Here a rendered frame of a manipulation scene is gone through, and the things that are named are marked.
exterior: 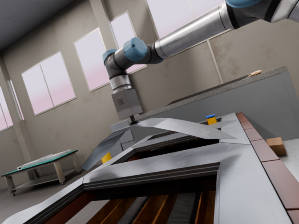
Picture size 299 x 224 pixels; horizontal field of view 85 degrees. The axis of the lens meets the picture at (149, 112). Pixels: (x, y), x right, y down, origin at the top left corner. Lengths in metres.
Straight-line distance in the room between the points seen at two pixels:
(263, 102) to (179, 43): 0.92
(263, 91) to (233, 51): 2.94
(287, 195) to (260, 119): 1.06
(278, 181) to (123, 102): 0.49
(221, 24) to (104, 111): 4.55
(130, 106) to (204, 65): 3.65
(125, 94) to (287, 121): 1.15
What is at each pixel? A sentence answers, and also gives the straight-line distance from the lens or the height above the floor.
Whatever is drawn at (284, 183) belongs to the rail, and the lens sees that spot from 0.42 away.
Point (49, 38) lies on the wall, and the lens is 6.44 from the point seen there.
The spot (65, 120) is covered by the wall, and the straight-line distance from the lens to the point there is 5.90.
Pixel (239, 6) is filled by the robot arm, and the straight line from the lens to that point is 0.42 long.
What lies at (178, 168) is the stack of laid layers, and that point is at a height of 0.84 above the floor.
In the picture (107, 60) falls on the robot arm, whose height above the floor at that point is 1.28.
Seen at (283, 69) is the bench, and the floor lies 1.03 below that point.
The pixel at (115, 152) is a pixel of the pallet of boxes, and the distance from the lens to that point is 3.89.
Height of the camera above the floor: 1.03
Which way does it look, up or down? 1 degrees up
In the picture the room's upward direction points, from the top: 19 degrees counter-clockwise
